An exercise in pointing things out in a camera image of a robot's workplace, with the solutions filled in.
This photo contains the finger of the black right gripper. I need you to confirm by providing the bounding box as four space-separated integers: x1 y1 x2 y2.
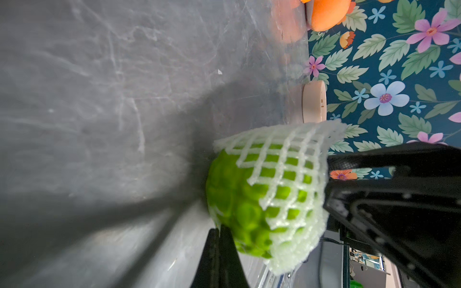
327 142 461 187
324 178 461 288

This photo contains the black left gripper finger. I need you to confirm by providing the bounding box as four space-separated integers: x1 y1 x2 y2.
190 225 249 288

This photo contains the dark speckled custard apple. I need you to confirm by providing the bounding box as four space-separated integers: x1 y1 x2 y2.
206 145 325 260

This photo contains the white foam net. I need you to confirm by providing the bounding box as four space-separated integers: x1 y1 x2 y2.
206 120 348 275

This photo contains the round beige clock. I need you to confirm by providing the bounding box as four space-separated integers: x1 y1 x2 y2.
301 80 327 123

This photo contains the orange toy duck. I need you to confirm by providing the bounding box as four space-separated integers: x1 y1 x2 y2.
301 0 356 32

